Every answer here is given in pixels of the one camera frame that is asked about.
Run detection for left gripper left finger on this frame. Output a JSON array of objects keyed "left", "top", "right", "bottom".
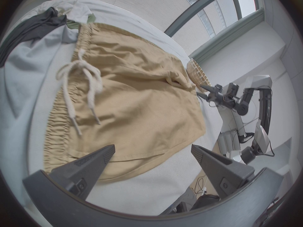
[{"left": 50, "top": 144, "right": 116, "bottom": 201}]

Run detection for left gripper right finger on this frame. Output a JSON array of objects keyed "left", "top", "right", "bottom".
[{"left": 191, "top": 144, "right": 255, "bottom": 201}]

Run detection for tan shorts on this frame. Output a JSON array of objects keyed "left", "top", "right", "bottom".
[{"left": 43, "top": 23, "right": 206, "bottom": 180}]

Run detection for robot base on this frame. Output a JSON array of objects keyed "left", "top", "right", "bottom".
[{"left": 163, "top": 107, "right": 256, "bottom": 217}]

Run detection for round woven basket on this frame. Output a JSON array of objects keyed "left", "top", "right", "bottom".
[{"left": 187, "top": 59, "right": 212, "bottom": 90}]

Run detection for bed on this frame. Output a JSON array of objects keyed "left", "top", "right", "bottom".
[{"left": 0, "top": 0, "right": 225, "bottom": 217}]

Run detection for pale grey garment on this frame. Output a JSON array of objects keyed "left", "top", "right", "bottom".
[{"left": 4, "top": 27, "right": 78, "bottom": 118}]

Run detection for green garment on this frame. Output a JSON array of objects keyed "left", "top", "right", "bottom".
[{"left": 66, "top": 13, "right": 96, "bottom": 30}]

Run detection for cream garment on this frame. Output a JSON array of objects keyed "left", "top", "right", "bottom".
[{"left": 56, "top": 0, "right": 93, "bottom": 23}]

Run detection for black garment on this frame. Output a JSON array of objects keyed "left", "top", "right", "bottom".
[{"left": 0, "top": 7, "right": 68, "bottom": 68}]

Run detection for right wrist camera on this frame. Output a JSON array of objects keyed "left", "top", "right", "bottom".
[{"left": 227, "top": 82, "right": 239, "bottom": 96}]

